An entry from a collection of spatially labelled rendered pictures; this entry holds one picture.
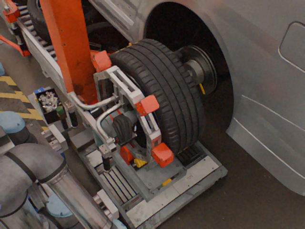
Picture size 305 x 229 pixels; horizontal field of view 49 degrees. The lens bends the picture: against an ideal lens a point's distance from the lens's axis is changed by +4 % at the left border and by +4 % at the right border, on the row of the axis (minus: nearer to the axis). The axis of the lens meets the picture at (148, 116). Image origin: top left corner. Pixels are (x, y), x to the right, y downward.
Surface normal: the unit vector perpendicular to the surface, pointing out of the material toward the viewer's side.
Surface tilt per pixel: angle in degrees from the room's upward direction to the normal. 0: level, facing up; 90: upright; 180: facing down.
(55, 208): 8
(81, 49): 90
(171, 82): 28
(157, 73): 16
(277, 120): 90
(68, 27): 90
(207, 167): 0
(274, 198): 0
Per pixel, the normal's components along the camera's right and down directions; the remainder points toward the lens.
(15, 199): 0.84, 0.45
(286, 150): -0.80, 0.47
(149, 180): 0.01, -0.61
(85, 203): 0.63, -0.08
